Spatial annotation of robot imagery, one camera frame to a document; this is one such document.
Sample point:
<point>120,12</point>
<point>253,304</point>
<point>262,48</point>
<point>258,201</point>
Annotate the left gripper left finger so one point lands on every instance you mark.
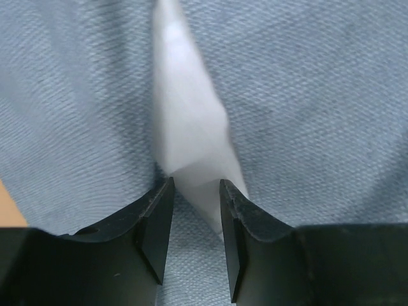
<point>147,221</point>

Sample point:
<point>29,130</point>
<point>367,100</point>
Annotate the white pillow yellow edge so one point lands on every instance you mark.
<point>191,130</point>

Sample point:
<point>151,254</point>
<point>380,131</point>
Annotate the blue patchwork pillowcase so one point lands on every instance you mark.
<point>316,93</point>

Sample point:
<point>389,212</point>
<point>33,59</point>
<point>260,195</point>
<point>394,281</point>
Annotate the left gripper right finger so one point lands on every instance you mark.
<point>259,250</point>

